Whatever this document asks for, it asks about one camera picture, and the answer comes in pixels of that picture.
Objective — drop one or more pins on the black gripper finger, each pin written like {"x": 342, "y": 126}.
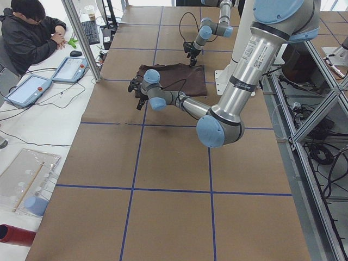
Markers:
{"x": 140, "y": 105}
{"x": 193, "y": 61}

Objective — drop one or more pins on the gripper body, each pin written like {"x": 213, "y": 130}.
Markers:
{"x": 191, "y": 51}
{"x": 142, "y": 97}

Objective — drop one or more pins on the brown t-shirt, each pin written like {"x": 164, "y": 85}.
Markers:
{"x": 191, "y": 80}

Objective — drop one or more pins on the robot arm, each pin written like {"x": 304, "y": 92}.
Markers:
{"x": 208, "y": 28}
{"x": 272, "y": 24}

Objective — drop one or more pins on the far teach pendant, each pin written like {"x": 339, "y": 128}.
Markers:
{"x": 71, "y": 70}

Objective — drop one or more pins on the teach pendant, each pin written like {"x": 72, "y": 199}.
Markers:
{"x": 28, "y": 91}
{"x": 71, "y": 70}

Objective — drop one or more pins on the computer mouse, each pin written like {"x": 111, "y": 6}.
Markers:
{"x": 75, "y": 53}

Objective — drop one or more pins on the black keyboard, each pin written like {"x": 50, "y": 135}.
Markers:
{"x": 90, "y": 29}

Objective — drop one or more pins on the brown paper table cover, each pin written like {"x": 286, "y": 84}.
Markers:
{"x": 139, "y": 185}

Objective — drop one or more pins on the paper coffee cup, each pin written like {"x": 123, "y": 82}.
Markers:
{"x": 90, "y": 11}

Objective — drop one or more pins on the near teach pendant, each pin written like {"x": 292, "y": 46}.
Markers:
{"x": 28, "y": 91}

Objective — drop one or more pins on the person in black jacket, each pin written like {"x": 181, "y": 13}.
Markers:
{"x": 30, "y": 36}

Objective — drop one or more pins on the wooden dowel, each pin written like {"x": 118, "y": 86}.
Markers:
{"x": 28, "y": 186}

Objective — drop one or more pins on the clear acrylic rack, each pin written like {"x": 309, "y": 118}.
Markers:
{"x": 18, "y": 174}

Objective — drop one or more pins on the blue cup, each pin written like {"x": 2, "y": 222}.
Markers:
{"x": 36, "y": 205}

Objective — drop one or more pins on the red cylinder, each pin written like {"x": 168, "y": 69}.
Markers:
{"x": 16, "y": 236}

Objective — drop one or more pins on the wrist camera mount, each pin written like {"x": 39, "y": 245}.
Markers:
{"x": 187, "y": 46}
{"x": 134, "y": 85}

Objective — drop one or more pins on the aluminium frame post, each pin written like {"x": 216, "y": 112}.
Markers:
{"x": 79, "y": 32}

